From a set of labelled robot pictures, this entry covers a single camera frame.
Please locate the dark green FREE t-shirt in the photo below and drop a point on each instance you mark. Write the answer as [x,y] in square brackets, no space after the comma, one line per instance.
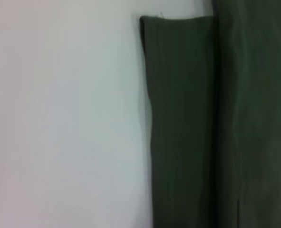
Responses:
[225,118]

